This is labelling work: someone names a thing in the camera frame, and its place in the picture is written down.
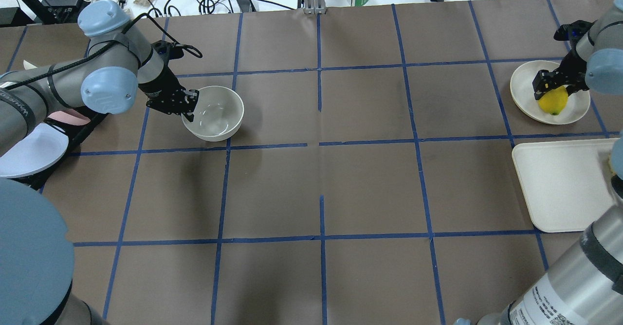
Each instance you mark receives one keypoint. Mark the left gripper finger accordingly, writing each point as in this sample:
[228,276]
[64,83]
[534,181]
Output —
[183,103]

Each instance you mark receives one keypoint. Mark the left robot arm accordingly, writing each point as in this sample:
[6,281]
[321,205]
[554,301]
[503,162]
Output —
[37,259]

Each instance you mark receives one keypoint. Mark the light blue plate in rack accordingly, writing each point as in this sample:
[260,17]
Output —
[44,147]

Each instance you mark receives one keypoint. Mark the white ceramic bowl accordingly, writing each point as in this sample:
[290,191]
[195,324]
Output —
[218,114]

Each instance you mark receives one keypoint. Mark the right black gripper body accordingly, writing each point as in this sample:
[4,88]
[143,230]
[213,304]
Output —
[569,67]

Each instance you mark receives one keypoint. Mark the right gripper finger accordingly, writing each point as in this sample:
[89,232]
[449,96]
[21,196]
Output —
[546,81]

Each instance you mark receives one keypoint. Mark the cream round plate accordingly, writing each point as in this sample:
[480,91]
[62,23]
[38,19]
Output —
[522,94]

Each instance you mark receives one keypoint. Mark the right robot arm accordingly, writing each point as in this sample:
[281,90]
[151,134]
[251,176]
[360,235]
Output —
[584,287]

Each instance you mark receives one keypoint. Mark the pink plate in rack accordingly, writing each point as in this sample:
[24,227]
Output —
[70,116]

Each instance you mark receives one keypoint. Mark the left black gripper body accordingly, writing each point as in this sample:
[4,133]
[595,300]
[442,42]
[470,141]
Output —
[159,86]

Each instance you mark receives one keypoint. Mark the black box device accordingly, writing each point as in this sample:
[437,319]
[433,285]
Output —
[65,11]

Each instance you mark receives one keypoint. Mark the yellow lemon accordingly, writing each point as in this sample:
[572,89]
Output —
[554,101]

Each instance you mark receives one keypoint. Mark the white rectangular tray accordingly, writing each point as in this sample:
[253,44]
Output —
[567,184]

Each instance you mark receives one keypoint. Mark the cream plate in rack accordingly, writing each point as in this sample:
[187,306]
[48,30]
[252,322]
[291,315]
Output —
[28,65]

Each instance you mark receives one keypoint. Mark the black dish rack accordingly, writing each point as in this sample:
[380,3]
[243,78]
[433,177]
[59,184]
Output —
[76,136]

